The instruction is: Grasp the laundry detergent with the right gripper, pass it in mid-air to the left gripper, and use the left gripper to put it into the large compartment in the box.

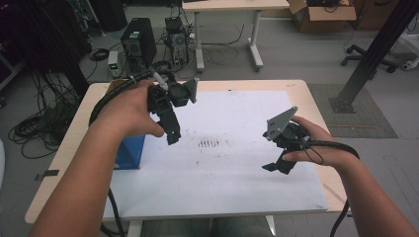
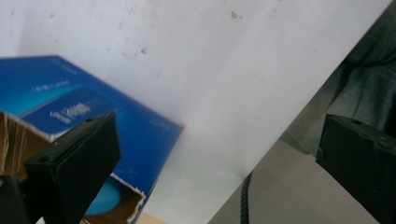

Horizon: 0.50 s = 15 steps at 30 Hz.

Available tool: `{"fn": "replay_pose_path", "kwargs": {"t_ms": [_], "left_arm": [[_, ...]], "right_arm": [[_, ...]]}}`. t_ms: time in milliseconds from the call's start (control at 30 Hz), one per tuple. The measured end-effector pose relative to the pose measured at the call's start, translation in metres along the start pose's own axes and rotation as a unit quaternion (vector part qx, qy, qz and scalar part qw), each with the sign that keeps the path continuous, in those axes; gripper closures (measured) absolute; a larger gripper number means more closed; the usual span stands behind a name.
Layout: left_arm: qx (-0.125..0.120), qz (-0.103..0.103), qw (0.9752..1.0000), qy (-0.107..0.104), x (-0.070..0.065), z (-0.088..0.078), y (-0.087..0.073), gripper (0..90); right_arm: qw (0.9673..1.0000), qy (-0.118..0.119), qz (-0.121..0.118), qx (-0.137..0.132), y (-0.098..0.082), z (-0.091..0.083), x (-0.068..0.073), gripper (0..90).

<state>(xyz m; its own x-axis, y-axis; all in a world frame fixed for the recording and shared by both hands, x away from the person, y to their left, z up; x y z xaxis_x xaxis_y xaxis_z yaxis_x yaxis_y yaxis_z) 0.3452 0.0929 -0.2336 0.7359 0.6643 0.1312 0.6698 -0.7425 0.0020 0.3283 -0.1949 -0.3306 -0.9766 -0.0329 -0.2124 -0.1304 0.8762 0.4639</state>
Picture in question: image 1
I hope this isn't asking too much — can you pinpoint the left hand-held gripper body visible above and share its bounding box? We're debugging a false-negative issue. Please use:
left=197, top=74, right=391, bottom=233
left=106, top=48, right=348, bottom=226
left=146, top=77, right=201, bottom=115

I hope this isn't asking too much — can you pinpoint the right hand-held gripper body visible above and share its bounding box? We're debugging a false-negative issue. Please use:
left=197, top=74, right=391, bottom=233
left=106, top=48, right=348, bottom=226
left=262, top=106, right=311, bottom=153

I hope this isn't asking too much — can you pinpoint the blue box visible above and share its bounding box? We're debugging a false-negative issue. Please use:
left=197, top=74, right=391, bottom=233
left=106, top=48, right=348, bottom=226
left=114, top=134, right=146, bottom=171

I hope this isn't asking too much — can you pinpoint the person's right hand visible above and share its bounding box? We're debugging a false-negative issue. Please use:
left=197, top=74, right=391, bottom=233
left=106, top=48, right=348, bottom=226
left=282, top=116, right=359, bottom=171

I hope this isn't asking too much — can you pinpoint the person's left hand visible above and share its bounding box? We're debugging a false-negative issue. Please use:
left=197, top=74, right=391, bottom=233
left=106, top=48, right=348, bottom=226
left=96, top=79, right=166, bottom=139

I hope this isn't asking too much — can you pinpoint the white paper sheet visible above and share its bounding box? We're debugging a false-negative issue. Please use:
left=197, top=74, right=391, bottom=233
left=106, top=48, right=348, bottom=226
left=102, top=90, right=329, bottom=221

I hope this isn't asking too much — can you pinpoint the open computer case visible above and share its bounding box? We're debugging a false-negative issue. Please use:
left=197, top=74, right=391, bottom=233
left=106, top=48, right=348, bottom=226
left=164, top=16, right=191, bottom=68

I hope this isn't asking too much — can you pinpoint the white table leg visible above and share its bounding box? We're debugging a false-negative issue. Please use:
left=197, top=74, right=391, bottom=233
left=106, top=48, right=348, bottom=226
left=265, top=215, right=277, bottom=236
left=126, top=219, right=144, bottom=237

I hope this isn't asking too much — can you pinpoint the black computer tower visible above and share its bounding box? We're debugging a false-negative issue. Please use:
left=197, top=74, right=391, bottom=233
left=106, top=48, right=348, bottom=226
left=120, top=17, right=158, bottom=72

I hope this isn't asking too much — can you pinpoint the small grey power supply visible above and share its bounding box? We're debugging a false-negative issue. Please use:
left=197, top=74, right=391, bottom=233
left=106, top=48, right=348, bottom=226
left=107, top=49, right=121, bottom=78

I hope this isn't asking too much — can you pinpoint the grey floor mat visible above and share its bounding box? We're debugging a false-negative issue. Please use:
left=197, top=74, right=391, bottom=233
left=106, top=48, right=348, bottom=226
left=307, top=83, right=398, bottom=139

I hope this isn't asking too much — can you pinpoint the white-legged background table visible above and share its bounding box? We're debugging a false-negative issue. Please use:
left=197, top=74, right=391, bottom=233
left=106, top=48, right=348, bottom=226
left=181, top=0, right=291, bottom=73

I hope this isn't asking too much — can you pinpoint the black office chair base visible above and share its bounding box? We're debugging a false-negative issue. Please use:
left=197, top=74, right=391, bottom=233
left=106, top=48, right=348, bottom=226
left=340, top=43, right=399, bottom=74

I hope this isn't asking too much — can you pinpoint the cardboard box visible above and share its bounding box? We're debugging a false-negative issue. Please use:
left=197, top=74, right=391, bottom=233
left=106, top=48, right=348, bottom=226
left=287, top=0, right=358, bottom=34

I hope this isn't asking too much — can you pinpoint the black tape piece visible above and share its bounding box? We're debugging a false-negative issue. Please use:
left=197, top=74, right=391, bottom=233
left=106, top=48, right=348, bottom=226
left=34, top=169, right=60, bottom=182

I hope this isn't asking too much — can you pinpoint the white cable plug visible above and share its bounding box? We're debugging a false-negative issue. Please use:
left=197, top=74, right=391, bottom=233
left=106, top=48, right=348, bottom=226
left=153, top=71, right=169, bottom=92

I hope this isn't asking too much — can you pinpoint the thin black wire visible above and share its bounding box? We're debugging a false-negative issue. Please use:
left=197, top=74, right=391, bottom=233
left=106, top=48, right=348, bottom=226
left=299, top=137, right=324, bottom=166

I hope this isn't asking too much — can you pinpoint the thick black sleeved cable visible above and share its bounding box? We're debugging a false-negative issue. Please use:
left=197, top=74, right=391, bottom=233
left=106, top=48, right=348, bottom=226
left=304, top=139, right=361, bottom=237
left=88, top=69, right=156, bottom=237

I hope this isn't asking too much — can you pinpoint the black floor cable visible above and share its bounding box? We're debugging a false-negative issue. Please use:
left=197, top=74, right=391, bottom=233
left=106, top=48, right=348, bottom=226
left=201, top=24, right=246, bottom=67

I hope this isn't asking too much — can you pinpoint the coiled black cable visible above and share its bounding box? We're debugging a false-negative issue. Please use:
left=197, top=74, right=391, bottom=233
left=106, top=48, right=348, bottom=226
left=88, top=47, right=111, bottom=62

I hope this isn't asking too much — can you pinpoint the black metal stand post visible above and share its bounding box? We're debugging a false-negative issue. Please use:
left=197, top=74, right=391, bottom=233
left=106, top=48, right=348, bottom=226
left=329, top=0, right=419, bottom=115

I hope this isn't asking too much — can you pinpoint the bundle of black floor cables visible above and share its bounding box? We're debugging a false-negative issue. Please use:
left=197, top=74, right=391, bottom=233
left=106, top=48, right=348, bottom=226
left=8, top=70, right=82, bottom=159

